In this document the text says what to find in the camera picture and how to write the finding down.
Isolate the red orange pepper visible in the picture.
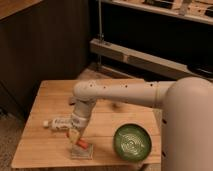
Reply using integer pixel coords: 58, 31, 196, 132
77, 140, 89, 149

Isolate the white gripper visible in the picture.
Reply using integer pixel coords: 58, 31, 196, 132
67, 115, 89, 144

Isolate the green ribbed bowl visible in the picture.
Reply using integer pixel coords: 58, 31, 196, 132
113, 124, 152, 162

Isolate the wooden table board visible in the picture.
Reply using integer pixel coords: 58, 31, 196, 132
12, 80, 161, 169

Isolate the white tube bottle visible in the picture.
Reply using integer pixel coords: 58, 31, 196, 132
43, 117, 71, 131

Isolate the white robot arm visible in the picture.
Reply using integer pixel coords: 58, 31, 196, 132
71, 77, 213, 171

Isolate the metal vertical pole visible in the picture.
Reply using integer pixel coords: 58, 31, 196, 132
98, 0, 103, 42

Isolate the white sponge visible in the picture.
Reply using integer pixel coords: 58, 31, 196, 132
71, 144, 93, 159

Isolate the wooden shelf beam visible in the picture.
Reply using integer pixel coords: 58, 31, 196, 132
89, 38, 213, 84

